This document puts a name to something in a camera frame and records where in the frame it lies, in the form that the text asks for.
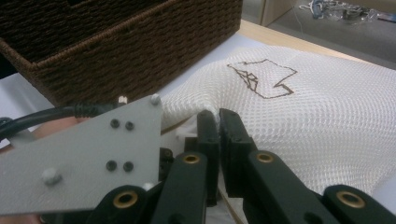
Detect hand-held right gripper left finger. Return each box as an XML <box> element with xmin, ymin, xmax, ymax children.
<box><xmin>184</xmin><ymin>109</ymin><xmax>221</xmax><ymax>207</ymax></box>

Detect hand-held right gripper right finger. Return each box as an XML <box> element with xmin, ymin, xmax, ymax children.
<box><xmin>219</xmin><ymin>107</ymin><xmax>260</xmax><ymax>199</ymax></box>

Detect white printed cloth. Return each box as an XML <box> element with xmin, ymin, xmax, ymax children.
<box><xmin>160</xmin><ymin>45</ymin><xmax>396</xmax><ymax>224</ymax></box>

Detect brown woven basket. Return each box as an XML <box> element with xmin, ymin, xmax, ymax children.
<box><xmin>0</xmin><ymin>0</ymin><xmax>244</xmax><ymax>108</ymax></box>

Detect white-topped wooden table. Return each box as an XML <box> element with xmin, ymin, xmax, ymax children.
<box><xmin>0</xmin><ymin>19</ymin><xmax>396</xmax><ymax>216</ymax></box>

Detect clear plastic clutter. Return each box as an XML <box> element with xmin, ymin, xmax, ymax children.
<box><xmin>298</xmin><ymin>0</ymin><xmax>396</xmax><ymax>23</ymax></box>

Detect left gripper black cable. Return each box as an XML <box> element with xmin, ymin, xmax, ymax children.
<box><xmin>0</xmin><ymin>95</ymin><xmax>129</xmax><ymax>142</ymax></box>

